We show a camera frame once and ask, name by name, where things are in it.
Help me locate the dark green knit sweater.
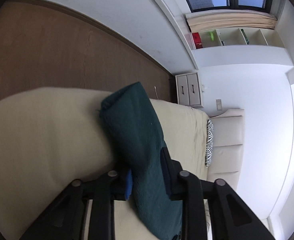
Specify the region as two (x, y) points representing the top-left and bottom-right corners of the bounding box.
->
(99, 82), (182, 239)

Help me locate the cream padded headboard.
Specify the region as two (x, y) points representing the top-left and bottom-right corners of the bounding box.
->
(207, 109), (245, 190)

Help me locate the beige bed mattress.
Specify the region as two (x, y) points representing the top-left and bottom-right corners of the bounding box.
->
(0, 88), (209, 239)

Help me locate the zebra print pillow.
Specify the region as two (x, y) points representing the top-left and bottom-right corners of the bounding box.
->
(205, 119), (214, 167)

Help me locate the white two-drawer nightstand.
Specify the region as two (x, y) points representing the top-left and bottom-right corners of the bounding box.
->
(175, 73), (204, 108)

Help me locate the red box on shelf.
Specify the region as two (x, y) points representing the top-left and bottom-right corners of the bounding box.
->
(192, 33), (203, 49)

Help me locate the dark green book on shelf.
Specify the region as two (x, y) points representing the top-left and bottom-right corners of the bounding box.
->
(240, 29), (249, 45)

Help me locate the white built-in shelf unit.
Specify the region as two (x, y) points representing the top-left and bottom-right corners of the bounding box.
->
(198, 27), (285, 48)

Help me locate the green item on shelf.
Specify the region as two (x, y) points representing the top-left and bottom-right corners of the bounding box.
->
(209, 30), (217, 41)

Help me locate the beige curtain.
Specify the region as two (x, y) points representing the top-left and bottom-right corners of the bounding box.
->
(186, 12), (278, 33)

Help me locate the wall switch panel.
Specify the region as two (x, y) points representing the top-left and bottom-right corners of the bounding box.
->
(216, 99), (222, 111)

